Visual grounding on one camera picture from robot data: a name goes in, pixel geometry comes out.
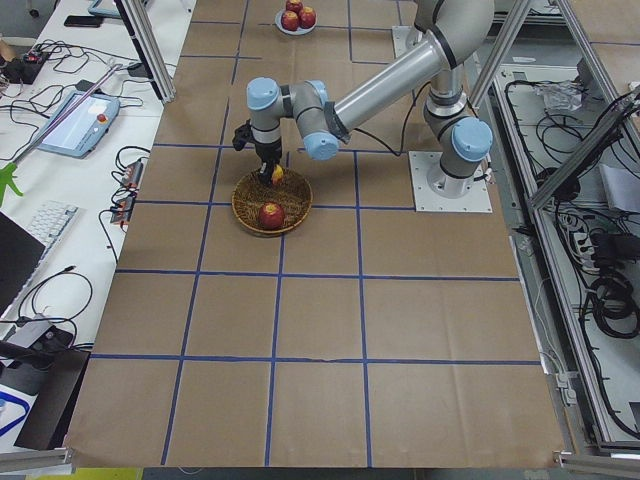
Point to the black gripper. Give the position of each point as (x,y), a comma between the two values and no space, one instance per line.
(267,151)

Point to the red apple in basket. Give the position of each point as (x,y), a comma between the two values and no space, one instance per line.
(271,216)

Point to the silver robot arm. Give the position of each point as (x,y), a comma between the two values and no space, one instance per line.
(451,31)

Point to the brown wicker basket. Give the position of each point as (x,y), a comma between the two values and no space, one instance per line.
(293,193)

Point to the aluminium frame post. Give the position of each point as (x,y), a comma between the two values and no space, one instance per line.
(139,28)

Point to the green tipped grabber stick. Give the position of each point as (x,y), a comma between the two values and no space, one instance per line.
(7,172)

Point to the white keyboard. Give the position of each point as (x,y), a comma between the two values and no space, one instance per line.
(50,221)

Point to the red yellow apple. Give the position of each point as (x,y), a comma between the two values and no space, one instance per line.
(277,174)

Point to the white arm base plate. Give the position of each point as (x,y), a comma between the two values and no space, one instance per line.
(435,192)
(405,42)

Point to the black smartphone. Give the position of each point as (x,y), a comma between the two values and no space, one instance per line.
(83,21)

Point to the blue teach pendant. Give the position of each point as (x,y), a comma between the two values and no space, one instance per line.
(104,8)
(79,133)

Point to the light blue plate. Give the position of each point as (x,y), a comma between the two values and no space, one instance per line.
(299,32)

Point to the black laptop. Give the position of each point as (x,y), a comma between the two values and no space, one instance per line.
(21,253)

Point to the red apple on plate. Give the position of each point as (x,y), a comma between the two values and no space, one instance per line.
(294,5)
(307,17)
(289,21)

